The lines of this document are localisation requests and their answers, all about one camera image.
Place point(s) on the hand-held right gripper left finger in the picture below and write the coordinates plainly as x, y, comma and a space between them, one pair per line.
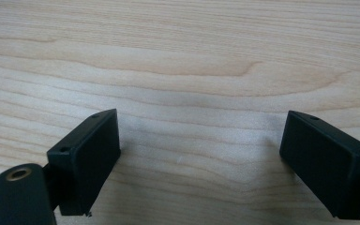
87, 162

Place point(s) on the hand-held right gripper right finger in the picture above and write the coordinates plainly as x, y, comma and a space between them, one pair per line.
325, 162

